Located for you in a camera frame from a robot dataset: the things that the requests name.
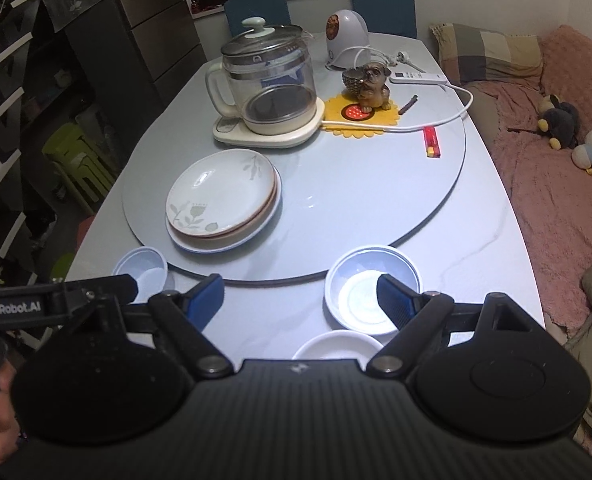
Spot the black white zigzag shelf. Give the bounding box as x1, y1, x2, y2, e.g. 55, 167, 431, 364
0, 0, 107, 286

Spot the white power strip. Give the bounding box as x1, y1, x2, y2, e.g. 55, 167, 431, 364
391, 71, 449, 86

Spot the brown dog figurine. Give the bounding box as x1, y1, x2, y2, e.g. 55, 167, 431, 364
342, 60, 392, 113

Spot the grey refrigerator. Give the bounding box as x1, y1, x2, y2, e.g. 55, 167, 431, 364
63, 0, 209, 171

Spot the pink blanket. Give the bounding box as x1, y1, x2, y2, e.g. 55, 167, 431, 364
456, 25, 592, 341

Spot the pink flower white plate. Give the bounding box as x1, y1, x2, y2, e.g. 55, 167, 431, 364
166, 185, 283, 254

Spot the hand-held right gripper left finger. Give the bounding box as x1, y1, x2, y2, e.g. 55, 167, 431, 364
46, 274, 235, 380

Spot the blue padded chair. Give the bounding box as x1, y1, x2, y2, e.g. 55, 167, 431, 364
350, 0, 418, 40
224, 0, 291, 37

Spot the green round stool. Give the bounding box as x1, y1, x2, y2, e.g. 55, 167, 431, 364
51, 252, 77, 282

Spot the yellow scalloped coaster mat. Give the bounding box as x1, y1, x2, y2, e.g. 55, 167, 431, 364
322, 92, 402, 138

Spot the light blue bowl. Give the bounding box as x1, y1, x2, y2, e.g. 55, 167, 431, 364
324, 244, 422, 337
112, 246, 169, 306

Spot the black mouse plush toy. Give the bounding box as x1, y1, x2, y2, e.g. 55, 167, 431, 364
536, 94, 581, 151

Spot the grey round turntable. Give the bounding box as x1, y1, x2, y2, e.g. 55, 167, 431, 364
122, 55, 468, 286

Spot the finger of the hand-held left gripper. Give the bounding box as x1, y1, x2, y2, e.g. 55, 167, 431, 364
51, 274, 139, 318

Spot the cream kettle base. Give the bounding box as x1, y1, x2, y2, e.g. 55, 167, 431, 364
212, 97, 325, 148

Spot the white round humidifier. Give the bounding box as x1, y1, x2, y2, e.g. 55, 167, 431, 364
325, 9, 369, 70

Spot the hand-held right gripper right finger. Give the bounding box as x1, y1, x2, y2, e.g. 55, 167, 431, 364
366, 273, 547, 380

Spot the leaf print cream plate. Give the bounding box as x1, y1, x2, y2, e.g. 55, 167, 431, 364
166, 149, 275, 237

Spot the glass electric kettle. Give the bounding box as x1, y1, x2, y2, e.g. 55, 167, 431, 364
206, 16, 319, 136

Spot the orange box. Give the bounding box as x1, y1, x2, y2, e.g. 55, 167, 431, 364
77, 214, 98, 243

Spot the red lighter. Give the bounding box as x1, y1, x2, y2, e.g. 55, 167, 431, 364
422, 127, 442, 157

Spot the brown rim white plate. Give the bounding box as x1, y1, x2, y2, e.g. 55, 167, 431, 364
168, 164, 282, 248

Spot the white power cable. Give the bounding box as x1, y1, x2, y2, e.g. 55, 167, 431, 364
321, 45, 477, 133

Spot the plaid pillow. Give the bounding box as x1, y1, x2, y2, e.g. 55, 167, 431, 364
430, 22, 544, 86

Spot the grey printed cloth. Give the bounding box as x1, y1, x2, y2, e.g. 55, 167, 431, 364
41, 0, 107, 33

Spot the stack of green stools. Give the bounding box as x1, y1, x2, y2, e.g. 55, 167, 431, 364
41, 122, 117, 216

